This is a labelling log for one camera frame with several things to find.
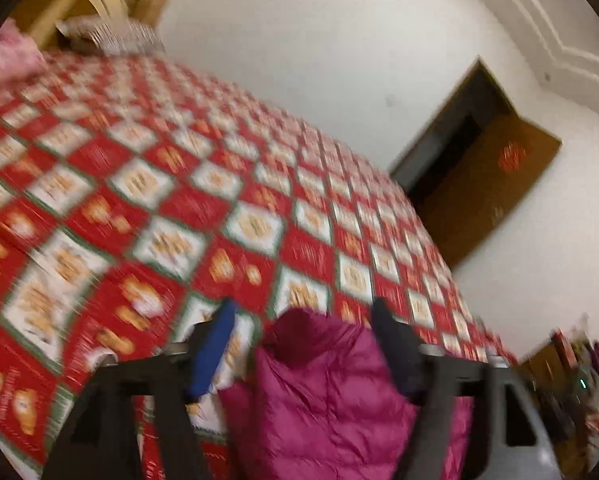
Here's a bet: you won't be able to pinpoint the magenta puffer down jacket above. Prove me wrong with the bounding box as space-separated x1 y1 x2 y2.
218 306 477 480

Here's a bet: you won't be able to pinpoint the clothes on dresser top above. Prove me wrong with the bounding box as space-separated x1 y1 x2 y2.
550 313 599 436

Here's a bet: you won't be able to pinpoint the brown wooden dresser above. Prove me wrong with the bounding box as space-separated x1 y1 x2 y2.
516 332 589 457

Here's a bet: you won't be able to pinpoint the red patchwork teddy bedspread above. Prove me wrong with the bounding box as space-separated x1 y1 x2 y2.
0 51 503 479

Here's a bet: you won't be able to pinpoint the brown wooden door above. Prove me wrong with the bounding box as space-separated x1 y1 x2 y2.
419 112 564 270

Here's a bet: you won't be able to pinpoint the red double happiness decal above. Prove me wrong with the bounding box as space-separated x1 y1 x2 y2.
498 141 527 174

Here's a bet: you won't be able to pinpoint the pink floral folded blanket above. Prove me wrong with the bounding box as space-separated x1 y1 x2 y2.
0 18 48 87

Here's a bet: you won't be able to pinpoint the striped grey pillow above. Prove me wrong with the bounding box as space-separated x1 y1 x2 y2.
55 15 164 56

